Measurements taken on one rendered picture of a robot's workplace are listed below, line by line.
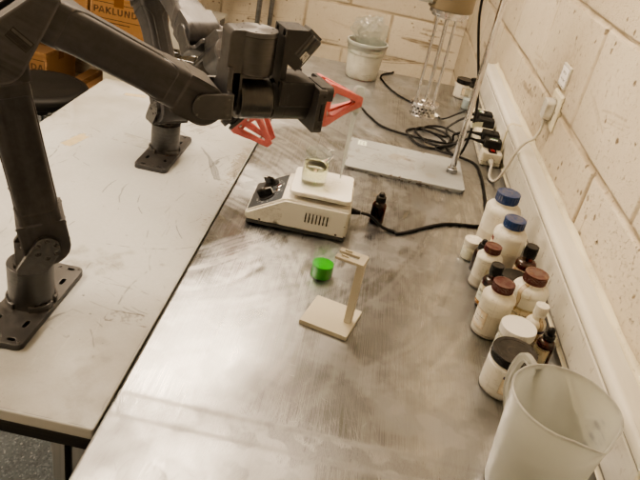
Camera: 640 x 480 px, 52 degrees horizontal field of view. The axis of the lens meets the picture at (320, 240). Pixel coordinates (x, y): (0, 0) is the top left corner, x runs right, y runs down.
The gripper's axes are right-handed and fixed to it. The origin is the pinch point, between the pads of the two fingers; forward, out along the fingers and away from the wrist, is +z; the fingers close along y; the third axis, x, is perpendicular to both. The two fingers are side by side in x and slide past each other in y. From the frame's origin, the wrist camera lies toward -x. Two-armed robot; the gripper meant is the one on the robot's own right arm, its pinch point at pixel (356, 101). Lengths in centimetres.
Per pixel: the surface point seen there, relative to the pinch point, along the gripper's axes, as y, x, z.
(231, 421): -29, 32, -26
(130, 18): 248, 51, 14
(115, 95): 87, 32, -21
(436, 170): 38, 31, 50
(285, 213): 15.4, 28.4, -1.2
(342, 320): -13.7, 31.6, -2.3
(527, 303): -22.2, 26.0, 27.0
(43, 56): 272, 80, -24
